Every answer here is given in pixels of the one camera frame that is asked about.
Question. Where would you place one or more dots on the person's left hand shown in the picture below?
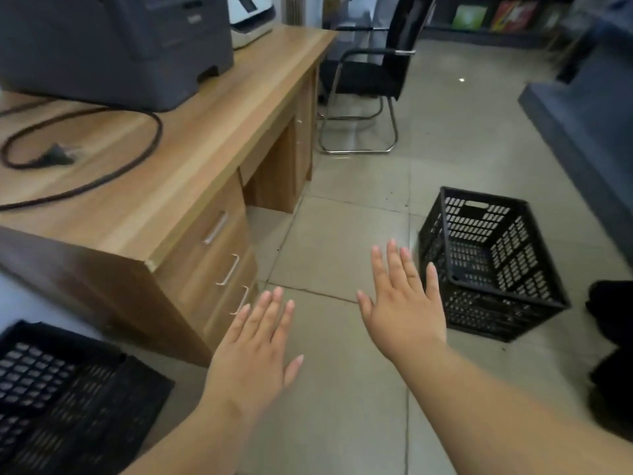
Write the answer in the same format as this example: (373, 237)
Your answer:
(247, 361)

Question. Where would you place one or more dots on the person's right hand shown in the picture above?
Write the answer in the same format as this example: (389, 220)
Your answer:
(403, 316)

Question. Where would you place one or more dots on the person's right little finger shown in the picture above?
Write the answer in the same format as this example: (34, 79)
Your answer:
(432, 289)

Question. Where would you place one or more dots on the person's left thumb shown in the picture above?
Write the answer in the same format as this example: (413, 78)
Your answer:
(294, 370)

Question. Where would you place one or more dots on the person's right thumb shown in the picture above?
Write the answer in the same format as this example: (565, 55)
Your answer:
(366, 309)

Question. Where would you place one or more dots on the person's left little finger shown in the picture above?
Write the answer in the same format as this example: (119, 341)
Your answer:
(239, 324)

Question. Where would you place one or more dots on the person's right middle finger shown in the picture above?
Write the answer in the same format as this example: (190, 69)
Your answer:
(396, 269)

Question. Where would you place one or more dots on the person's left middle finger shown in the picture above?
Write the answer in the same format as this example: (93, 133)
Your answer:
(272, 314)

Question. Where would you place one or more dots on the person's left forearm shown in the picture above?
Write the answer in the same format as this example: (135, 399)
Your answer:
(198, 440)

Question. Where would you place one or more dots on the person's right forearm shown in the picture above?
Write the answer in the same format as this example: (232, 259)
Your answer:
(494, 415)

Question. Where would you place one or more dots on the black plastic crate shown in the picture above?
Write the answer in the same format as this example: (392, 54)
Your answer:
(494, 272)
(74, 405)

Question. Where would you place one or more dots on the wooden office desk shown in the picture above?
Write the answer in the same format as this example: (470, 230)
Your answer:
(198, 158)

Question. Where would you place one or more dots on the black office chair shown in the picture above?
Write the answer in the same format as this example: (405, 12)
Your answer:
(368, 74)

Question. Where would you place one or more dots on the gray sofa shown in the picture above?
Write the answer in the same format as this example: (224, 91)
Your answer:
(588, 118)

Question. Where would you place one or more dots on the dark low bookshelf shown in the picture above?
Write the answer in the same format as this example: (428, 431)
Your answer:
(494, 37)

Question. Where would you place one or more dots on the green book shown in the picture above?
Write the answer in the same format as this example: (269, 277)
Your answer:
(469, 17)

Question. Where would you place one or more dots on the red book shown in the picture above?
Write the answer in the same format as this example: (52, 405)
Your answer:
(514, 14)

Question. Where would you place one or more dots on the white printer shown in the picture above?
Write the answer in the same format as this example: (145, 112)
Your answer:
(250, 17)

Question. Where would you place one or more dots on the dark gray printer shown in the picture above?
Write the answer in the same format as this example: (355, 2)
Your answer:
(113, 44)

